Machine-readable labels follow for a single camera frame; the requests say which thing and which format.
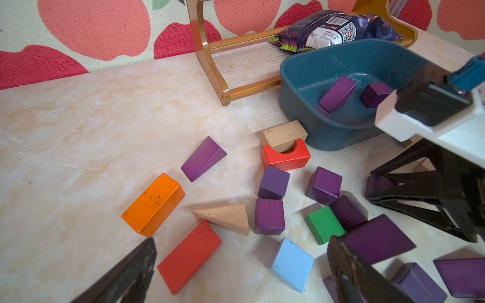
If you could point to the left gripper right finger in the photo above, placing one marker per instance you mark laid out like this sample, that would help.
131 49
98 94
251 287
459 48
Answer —
356 280

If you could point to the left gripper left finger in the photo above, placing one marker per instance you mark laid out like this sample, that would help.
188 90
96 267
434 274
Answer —
128 281

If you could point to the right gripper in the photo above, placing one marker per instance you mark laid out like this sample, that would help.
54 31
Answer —
428 106

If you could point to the purple triangular prism block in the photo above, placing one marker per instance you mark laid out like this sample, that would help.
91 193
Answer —
338 94

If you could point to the teal plastic storage bin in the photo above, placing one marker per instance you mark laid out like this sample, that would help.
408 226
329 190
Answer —
322 88

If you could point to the natural wood plank block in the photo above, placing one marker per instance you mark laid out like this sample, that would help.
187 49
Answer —
424 166

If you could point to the purple rectangular block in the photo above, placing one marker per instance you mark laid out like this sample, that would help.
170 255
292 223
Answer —
378 240

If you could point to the red rectangular block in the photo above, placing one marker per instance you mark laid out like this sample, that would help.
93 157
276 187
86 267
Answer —
183 263

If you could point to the green cube block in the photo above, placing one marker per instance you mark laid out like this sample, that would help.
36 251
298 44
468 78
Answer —
323 224

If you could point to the light blue cube block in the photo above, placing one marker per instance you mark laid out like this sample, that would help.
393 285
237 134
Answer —
291 265

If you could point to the orange wooden block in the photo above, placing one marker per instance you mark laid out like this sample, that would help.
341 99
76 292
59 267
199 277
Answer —
149 211

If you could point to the purple flat block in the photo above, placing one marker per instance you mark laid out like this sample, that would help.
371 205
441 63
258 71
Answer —
464 278

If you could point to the natural wood triangle block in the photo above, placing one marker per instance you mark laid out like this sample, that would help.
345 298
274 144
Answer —
230 217

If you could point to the red arch block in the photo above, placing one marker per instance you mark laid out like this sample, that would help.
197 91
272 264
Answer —
296 158

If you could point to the natural wood cube block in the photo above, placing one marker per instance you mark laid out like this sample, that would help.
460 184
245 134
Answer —
283 137

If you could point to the purple wedge block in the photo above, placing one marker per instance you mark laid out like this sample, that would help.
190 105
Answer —
203 158

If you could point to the purple snack bag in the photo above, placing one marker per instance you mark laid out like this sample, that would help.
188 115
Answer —
327 28

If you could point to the wooden three-tier shelf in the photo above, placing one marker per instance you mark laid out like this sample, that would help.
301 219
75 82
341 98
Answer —
236 67

